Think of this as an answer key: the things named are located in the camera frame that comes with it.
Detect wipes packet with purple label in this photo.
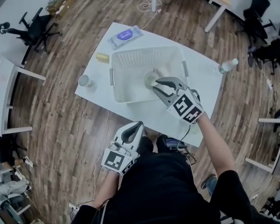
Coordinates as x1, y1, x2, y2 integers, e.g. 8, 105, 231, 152
107, 25, 144, 50

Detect black device with screen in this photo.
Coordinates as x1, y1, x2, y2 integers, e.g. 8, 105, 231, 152
164, 137, 188, 151

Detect white floor cable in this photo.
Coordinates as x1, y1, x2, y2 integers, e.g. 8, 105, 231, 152
92, 110, 110, 204

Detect black office chair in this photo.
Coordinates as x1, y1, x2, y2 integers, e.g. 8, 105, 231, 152
0, 7, 63, 54
248, 20, 280, 76
235, 0, 277, 49

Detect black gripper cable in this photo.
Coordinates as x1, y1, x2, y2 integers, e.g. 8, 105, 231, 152
177, 124, 197, 165

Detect white strap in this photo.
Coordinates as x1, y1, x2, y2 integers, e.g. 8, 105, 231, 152
99, 199, 108, 224

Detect person's black trousers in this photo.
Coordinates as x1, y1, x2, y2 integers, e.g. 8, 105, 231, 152
137, 135, 168, 154

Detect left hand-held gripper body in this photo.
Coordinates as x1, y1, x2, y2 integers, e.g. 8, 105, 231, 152
101, 141, 141, 177

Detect white plastic basket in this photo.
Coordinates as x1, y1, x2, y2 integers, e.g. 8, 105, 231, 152
109, 46, 189, 104

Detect clear plastic water bottle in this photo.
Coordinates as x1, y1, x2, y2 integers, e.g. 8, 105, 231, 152
218, 58, 238, 74

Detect grey cloth bundle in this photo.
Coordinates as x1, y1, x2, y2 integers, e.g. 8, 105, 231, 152
0, 180, 31, 207

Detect printed paper cup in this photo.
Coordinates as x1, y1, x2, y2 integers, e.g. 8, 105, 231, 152
78, 75, 94, 88

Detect person's right forearm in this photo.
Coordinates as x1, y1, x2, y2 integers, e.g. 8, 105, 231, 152
196, 112, 235, 176

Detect person's left forearm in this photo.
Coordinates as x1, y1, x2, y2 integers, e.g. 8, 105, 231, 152
92, 171, 121, 209

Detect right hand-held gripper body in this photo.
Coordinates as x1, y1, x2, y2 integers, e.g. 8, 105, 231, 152
166, 83, 205, 125

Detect cardboard boxes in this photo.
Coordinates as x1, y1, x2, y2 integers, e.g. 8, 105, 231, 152
45, 0, 77, 18

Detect white coiled cable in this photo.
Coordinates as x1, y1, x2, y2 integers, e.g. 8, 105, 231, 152
137, 0, 163, 30

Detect person's black shirt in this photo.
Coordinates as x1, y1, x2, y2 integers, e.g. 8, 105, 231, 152
71, 148, 252, 224

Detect small pale yellow piece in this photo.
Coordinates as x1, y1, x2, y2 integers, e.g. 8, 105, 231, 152
95, 52, 111, 64

